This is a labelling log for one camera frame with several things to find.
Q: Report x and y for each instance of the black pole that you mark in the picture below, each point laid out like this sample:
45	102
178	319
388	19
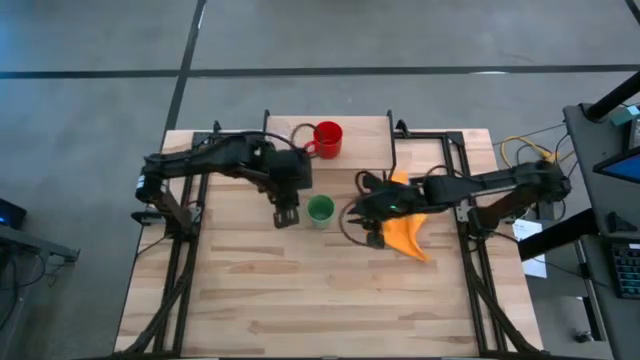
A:
615	97

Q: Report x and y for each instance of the red mug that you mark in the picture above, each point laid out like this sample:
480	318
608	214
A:
328	137

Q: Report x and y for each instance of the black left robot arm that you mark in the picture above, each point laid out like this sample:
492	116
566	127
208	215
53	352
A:
200	160

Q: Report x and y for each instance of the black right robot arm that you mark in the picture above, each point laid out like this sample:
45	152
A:
500	182

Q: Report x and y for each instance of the black keyboard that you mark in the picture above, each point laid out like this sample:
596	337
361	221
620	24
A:
627	270

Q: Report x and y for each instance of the wooden shelf with black legs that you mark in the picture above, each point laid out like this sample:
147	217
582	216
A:
360	145

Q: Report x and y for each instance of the white paper sheet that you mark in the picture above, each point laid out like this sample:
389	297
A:
536	267

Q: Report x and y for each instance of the black triangular bracket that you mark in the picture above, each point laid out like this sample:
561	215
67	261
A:
617	223

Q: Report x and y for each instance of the grey desk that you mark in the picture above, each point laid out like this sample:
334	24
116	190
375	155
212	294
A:
595	200

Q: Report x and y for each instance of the black device with blue light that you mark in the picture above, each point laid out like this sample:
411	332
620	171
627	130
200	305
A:
10	215

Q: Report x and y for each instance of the grey side stand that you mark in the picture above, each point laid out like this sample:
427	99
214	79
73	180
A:
35	245

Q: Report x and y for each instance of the black desk beam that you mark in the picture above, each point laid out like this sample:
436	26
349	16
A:
560	234

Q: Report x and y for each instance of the teal box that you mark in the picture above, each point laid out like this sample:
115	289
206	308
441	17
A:
625	116

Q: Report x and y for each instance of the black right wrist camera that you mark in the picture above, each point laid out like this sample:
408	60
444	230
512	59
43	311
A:
376	239

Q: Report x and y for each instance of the green cup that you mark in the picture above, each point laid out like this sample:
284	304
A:
320	210

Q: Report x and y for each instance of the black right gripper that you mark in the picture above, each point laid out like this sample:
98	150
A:
402	200

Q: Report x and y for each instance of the black caster wheel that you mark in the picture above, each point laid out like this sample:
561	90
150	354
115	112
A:
584	337

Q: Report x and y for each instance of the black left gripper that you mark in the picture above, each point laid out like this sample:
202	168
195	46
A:
287	170

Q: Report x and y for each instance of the black metal table frame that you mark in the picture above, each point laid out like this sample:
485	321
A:
425	135

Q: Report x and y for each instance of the orange cloth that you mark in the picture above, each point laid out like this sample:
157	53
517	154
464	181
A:
400	235

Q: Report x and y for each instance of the tablet with blue screen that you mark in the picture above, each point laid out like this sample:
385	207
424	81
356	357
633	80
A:
625	169

